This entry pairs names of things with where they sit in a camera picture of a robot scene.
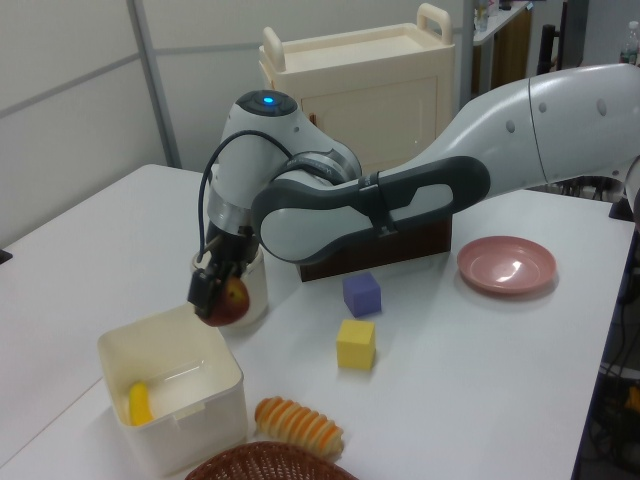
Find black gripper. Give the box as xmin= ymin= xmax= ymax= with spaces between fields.
xmin=187 ymin=224 xmax=259 ymax=319

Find red apple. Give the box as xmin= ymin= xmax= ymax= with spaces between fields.
xmin=207 ymin=277 xmax=251 ymax=328

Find white square plastic container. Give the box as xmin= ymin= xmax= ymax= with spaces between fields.
xmin=97 ymin=303 xmax=249 ymax=476

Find cream lidded bin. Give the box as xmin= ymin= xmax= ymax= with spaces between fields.
xmin=189 ymin=248 xmax=270 ymax=329

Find purple cube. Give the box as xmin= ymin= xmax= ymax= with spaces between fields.
xmin=342 ymin=272 xmax=384 ymax=320

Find yellow banana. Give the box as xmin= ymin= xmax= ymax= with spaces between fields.
xmin=128 ymin=380 xmax=155 ymax=427

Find yellow cube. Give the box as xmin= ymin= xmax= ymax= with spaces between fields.
xmin=335 ymin=319 xmax=377 ymax=371

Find orange striped bread roll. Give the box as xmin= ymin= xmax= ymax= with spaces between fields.
xmin=254 ymin=396 xmax=347 ymax=457

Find brown wicker basket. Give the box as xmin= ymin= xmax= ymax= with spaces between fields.
xmin=184 ymin=440 xmax=359 ymax=480

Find pink plate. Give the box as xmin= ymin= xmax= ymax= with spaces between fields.
xmin=456 ymin=235 xmax=558 ymax=295

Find black monitor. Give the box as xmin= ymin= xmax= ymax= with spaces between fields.
xmin=557 ymin=0 xmax=592 ymax=71

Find clear plastic bottle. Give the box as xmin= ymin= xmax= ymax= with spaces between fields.
xmin=617 ymin=19 xmax=640 ymax=66

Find dark gripper cable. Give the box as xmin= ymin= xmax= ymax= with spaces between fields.
xmin=197 ymin=130 xmax=297 ymax=266

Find cream toy cabinet with handles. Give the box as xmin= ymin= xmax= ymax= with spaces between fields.
xmin=258 ymin=2 xmax=456 ymax=174

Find black stand post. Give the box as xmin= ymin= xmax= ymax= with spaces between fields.
xmin=534 ymin=23 xmax=559 ymax=76

